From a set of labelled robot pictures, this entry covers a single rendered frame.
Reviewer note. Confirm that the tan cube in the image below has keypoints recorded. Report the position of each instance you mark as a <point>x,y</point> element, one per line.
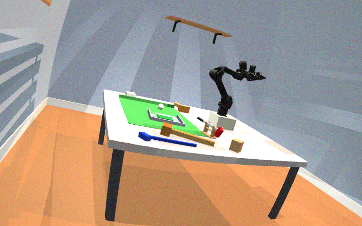
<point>236,145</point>

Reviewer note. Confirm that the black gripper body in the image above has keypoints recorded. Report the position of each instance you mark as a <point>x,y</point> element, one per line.
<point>248,75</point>

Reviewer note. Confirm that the blue golf putter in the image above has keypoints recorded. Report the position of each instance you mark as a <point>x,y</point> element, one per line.
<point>147,137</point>

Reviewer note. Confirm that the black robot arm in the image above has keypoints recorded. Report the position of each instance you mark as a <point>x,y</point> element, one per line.
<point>217,73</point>

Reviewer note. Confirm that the green putting mat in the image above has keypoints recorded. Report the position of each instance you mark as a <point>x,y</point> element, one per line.
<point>137,114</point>

